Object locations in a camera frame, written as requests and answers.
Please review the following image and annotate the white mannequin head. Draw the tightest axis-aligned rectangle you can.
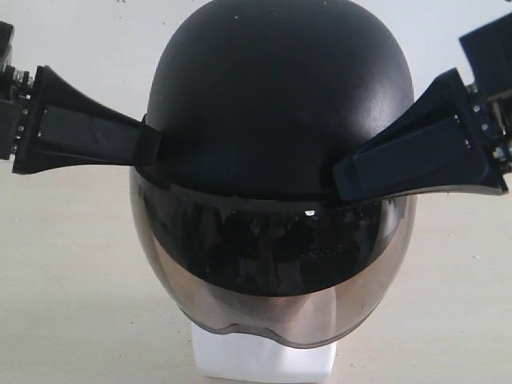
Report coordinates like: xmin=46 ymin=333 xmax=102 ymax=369
xmin=191 ymin=324 xmax=336 ymax=370

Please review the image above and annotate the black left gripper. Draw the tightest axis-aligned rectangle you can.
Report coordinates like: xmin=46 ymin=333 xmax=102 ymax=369
xmin=1 ymin=22 xmax=162 ymax=174

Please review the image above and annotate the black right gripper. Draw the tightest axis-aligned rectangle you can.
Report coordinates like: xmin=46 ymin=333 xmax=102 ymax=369
xmin=333 ymin=15 xmax=511 ymax=200

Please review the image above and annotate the black helmet with tinted visor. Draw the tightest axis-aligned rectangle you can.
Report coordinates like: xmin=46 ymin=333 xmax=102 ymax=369
xmin=130 ymin=1 xmax=416 ymax=349

